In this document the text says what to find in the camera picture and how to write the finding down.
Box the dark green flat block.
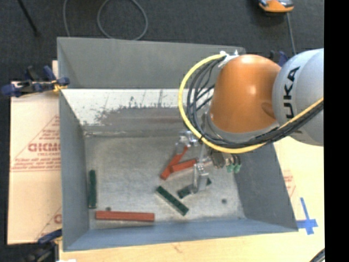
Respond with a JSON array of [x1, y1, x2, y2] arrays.
[[87, 169, 98, 210], [177, 177, 212, 199], [155, 186, 190, 217]]

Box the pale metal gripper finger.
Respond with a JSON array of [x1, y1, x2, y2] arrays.
[[175, 130, 198, 157], [192, 164, 211, 194]]

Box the red-brown flat block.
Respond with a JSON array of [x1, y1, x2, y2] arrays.
[[170, 159, 198, 173], [95, 211, 155, 223], [160, 146, 189, 181]]

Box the grey metal bin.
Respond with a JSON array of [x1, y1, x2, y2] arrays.
[[56, 36, 298, 252]]

